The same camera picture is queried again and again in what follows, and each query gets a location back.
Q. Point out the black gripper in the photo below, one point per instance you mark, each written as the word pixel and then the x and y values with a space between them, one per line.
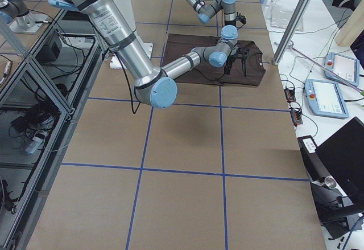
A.
pixel 229 21
pixel 231 57

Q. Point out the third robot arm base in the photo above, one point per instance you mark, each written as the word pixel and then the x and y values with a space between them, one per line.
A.
pixel 21 20

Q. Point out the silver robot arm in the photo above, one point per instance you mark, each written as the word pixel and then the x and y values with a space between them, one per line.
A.
pixel 155 86
pixel 207 2

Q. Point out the clear plastic bag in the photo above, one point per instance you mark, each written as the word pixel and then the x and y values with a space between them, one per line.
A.
pixel 280 15

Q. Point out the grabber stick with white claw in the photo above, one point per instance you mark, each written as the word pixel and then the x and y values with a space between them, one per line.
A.
pixel 341 80

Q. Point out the near teach pendant tablet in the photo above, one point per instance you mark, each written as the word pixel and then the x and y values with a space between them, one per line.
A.
pixel 325 99

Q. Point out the teach pendant tablet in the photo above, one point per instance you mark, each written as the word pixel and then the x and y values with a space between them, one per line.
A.
pixel 343 66
pixel 325 99

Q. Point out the far teach pendant tablet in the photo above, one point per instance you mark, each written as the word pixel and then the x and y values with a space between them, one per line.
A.
pixel 343 66

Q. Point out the black box with white label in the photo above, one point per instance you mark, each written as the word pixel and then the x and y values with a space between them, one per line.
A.
pixel 314 166

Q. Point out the black laptop monitor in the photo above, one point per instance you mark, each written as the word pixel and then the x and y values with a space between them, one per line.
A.
pixel 342 156

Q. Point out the aluminium frame post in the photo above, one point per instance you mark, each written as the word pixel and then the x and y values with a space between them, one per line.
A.
pixel 290 30

